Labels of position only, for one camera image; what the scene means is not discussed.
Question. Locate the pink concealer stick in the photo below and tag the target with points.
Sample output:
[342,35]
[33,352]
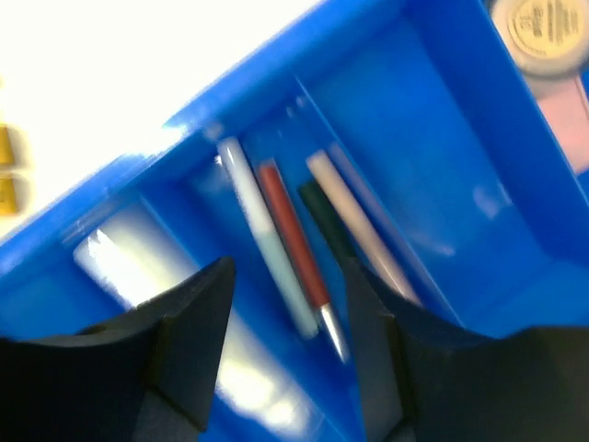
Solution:
[358,223]

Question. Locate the maroon silver makeup pen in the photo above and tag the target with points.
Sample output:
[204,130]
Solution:
[301,255]

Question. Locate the clear plastic tube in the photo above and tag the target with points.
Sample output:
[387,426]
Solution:
[134,260]

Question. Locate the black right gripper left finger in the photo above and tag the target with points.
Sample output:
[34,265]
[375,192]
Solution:
[146,375]

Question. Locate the blue plastic organizer bin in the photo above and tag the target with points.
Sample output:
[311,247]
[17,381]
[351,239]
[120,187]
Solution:
[421,110]

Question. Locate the light blue makeup pen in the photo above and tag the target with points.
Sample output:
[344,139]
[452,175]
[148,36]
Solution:
[266,235]

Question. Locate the black gold lipstick upper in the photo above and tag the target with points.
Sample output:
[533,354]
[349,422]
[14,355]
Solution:
[12,147]

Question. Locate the dark green eyeliner pencil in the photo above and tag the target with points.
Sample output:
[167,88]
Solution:
[328,221]

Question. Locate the pink compact case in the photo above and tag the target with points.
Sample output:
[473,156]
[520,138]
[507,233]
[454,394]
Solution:
[564,105]

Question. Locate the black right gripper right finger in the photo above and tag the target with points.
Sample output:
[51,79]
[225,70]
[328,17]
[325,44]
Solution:
[422,378]

